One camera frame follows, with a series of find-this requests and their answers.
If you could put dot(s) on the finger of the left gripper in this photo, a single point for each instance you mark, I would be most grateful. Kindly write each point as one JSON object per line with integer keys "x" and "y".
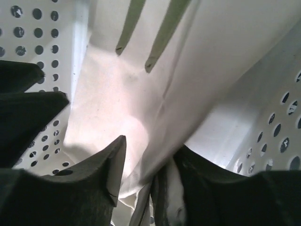
{"x": 23, "y": 114}

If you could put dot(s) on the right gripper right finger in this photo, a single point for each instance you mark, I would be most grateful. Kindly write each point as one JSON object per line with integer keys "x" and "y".
{"x": 214, "y": 196}

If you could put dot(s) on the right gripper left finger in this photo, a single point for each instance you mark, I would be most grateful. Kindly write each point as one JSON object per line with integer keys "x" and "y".
{"x": 84, "y": 194}

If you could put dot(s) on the white perforated storage basket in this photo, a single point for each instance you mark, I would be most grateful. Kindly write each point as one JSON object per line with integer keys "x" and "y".
{"x": 256, "y": 127}

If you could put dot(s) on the white work glove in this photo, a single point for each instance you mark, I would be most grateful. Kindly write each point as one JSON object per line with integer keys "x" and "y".
{"x": 153, "y": 71}

